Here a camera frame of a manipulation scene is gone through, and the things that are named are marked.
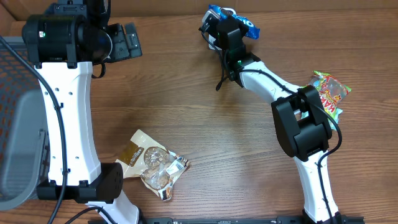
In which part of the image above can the blue Oreo cookie pack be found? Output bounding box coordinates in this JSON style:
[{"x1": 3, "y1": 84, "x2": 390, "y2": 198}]
[{"x1": 208, "y1": 4, "x2": 260, "y2": 40}]

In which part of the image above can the beige brown cookie bag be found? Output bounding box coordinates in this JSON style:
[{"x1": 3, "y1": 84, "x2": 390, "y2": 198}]
[{"x1": 116, "y1": 129, "x2": 190, "y2": 201}]

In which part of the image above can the mint green wipes pack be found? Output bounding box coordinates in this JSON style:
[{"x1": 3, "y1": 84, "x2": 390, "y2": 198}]
[{"x1": 301, "y1": 108, "x2": 343, "y2": 131}]

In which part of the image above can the Haribo gummy worms bag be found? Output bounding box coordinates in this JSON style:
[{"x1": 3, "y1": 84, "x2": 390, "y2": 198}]
[{"x1": 308, "y1": 71, "x2": 351, "y2": 112}]

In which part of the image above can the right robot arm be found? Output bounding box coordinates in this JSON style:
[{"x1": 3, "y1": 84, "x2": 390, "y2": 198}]
[{"x1": 203, "y1": 16, "x2": 339, "y2": 223}]

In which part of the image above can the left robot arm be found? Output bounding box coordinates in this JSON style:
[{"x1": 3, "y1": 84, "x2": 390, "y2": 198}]
[{"x1": 22, "y1": 1, "x2": 144, "y2": 224}]

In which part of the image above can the white barcode scanner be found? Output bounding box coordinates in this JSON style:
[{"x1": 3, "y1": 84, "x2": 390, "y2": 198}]
[{"x1": 207, "y1": 26, "x2": 221, "y2": 50}]

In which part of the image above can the grey plastic basket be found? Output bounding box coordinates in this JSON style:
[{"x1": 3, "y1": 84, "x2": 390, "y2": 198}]
[{"x1": 1, "y1": 46, "x2": 49, "y2": 210}]

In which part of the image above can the cardboard back wall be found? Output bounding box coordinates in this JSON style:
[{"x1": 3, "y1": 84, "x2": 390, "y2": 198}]
[{"x1": 0, "y1": 0, "x2": 398, "y2": 21}]

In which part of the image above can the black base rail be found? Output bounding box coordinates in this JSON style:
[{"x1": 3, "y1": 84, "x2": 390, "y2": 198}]
[{"x1": 87, "y1": 215, "x2": 365, "y2": 224}]

